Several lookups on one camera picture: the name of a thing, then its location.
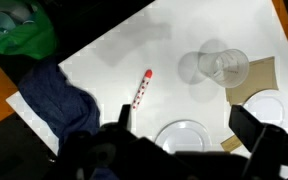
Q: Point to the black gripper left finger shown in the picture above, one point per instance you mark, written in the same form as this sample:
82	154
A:
124	116

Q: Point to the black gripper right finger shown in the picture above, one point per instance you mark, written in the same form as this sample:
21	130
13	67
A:
250	128

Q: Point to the white marker with red dots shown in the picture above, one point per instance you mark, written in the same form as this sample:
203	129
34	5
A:
143	87

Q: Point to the clear plastic cup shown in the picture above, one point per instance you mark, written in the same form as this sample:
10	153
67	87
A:
224	68

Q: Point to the small brown paper square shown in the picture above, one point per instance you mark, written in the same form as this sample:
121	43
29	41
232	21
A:
232	144

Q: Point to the white round plate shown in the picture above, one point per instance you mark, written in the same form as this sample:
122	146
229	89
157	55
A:
271	107
184	136

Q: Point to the large brown paper napkin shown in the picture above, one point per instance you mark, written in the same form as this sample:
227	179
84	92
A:
254	79

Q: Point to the dark blue cloth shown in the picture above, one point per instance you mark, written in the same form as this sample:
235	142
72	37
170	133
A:
57	100

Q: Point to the green plastic bag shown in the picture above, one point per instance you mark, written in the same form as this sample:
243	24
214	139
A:
29	40

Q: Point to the grey plastic container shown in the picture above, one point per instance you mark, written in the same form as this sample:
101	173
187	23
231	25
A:
15	9

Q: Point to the translucent plastic lid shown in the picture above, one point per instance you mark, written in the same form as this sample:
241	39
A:
0	25

